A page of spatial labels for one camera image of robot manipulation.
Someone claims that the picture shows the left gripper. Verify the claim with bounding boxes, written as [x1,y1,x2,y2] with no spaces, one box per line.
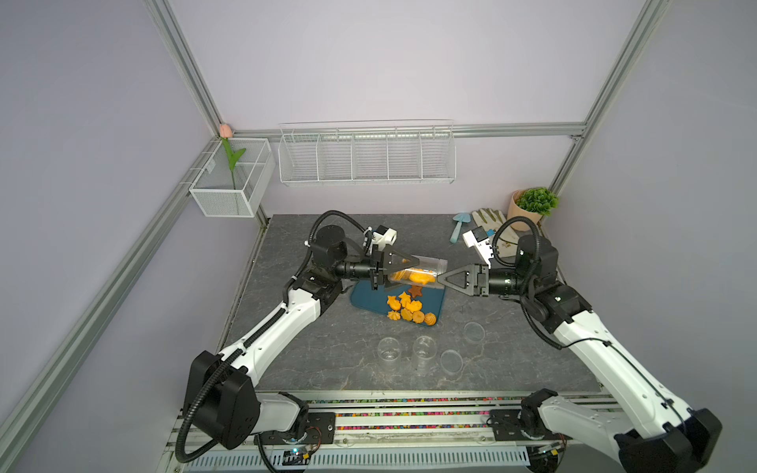
[333,245,417,292]

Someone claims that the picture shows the batch orange cookies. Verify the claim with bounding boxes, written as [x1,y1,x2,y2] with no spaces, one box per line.
[404,267,437,287]
[399,299,438,326]

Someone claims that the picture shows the clear cookie jar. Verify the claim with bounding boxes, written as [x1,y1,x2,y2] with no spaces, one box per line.
[390,256,449,289]
[411,335,438,374]
[377,337,402,372]

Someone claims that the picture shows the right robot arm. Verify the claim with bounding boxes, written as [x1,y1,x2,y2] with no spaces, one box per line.
[437,218,723,472]

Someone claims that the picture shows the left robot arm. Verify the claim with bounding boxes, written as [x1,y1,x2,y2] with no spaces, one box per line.
[175,210,420,464]

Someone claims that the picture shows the teal plastic tray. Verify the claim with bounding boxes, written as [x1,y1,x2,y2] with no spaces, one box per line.
[350,281,446,315]

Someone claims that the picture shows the blue garden trowel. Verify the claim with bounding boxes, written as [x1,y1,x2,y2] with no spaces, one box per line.
[449,213,471,244]

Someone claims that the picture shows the beige gardening glove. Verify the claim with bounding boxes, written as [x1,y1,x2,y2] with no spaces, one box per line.
[471,208,520,251]

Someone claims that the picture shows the potted green plant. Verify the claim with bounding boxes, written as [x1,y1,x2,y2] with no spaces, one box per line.
[507,187,560,225]

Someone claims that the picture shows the artificial pink tulip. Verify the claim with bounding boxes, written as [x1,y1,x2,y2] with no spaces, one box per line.
[219,123,246,189]

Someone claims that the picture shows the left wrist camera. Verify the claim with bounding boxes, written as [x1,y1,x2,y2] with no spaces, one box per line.
[365,225,397,255]

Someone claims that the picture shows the white wire wall shelf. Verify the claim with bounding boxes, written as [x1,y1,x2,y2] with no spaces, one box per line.
[278,119,457,186]

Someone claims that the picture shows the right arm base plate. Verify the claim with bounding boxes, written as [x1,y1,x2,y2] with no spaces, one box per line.
[485,409,570,441]

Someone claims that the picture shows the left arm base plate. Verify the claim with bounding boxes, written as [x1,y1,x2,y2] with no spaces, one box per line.
[262,411,336,445]

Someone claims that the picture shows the white mesh wall basket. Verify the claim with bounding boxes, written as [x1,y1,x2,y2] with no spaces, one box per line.
[189,138,276,218]

